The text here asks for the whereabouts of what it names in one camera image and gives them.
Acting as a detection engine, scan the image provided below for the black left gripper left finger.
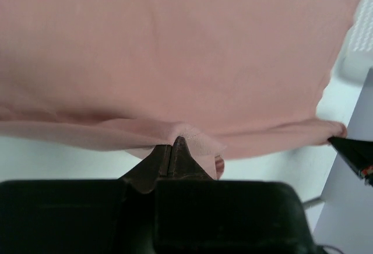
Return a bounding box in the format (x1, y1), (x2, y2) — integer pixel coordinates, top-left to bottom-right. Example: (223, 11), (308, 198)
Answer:
(121, 145), (172, 193)

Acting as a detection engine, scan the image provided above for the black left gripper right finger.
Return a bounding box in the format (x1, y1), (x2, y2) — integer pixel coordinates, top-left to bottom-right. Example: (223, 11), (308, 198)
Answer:
(168, 136), (212, 181)

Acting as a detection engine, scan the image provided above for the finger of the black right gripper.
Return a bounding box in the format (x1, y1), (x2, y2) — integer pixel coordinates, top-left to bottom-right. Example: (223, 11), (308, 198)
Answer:
(328, 137), (373, 187)

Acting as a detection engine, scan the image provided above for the pink pixel-print t-shirt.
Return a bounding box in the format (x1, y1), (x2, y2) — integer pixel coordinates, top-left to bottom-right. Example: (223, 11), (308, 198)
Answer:
(1, 0), (360, 178)

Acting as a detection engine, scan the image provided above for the white plastic mesh basket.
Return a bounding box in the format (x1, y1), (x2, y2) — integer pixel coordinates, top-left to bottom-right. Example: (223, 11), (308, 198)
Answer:
(332, 0), (372, 85)

